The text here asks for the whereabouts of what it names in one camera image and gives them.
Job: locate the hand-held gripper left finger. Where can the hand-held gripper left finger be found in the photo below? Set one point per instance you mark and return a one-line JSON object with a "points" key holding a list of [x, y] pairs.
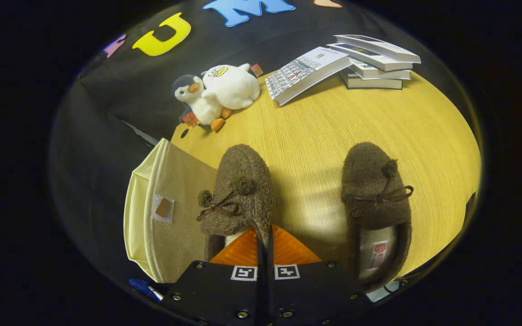
{"points": [[224, 290]]}

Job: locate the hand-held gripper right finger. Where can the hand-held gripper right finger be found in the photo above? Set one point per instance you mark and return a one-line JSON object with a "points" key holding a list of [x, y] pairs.
{"points": [[315, 290]]}

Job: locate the beige fabric storage box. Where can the beige fabric storage box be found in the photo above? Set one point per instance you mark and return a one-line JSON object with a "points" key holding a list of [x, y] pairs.
{"points": [[184, 181]]}

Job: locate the brown fuzzy slipper shoe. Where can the brown fuzzy slipper shoe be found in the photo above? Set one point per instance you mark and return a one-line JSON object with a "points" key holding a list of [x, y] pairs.
{"points": [[243, 163], [365, 172]]}

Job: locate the grey white penguin plush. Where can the grey white penguin plush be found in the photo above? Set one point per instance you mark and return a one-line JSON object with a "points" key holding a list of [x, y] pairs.
{"points": [[202, 106]]}

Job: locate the black backdrop cloth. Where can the black backdrop cloth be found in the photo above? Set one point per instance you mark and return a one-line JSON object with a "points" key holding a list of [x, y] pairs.
{"points": [[107, 136]]}

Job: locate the white duck plush toy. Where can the white duck plush toy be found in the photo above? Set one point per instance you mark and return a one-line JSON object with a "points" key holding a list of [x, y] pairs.
{"points": [[234, 86]]}

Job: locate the book with patterned cover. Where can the book with patterned cover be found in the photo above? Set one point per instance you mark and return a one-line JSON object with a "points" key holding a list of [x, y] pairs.
{"points": [[306, 70]]}

